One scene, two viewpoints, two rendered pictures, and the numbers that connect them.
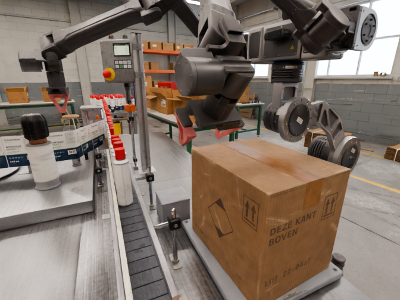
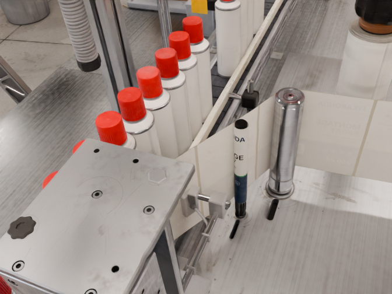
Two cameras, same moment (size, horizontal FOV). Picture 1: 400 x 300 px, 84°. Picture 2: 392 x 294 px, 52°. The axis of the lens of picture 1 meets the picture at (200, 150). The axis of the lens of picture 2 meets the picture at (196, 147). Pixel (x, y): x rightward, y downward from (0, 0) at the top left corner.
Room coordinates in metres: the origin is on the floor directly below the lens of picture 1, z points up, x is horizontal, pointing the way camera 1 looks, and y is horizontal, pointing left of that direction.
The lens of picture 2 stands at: (1.43, 0.87, 1.39)
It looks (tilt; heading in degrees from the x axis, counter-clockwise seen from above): 44 degrees down; 230
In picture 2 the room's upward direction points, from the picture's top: 6 degrees counter-clockwise
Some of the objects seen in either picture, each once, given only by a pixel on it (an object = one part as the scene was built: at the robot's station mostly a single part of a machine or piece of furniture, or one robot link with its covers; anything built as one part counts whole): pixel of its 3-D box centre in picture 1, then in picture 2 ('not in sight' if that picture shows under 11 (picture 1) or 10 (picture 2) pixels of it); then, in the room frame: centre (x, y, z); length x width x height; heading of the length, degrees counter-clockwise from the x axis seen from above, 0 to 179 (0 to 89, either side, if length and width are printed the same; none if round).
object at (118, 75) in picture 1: (122, 62); not in sight; (1.15, 0.37, 1.38); 0.17 x 0.10 x 0.19; 79
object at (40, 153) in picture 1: (40, 151); (372, 47); (0.83, 0.63, 1.03); 0.09 x 0.09 x 0.30
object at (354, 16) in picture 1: (336, 28); not in sight; (0.76, -0.42, 1.45); 0.09 x 0.08 x 0.12; 31
